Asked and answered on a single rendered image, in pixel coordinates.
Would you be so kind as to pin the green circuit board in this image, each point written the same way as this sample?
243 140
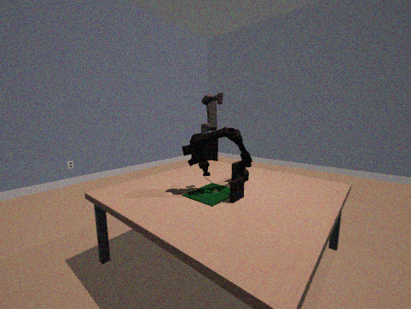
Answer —
210 194

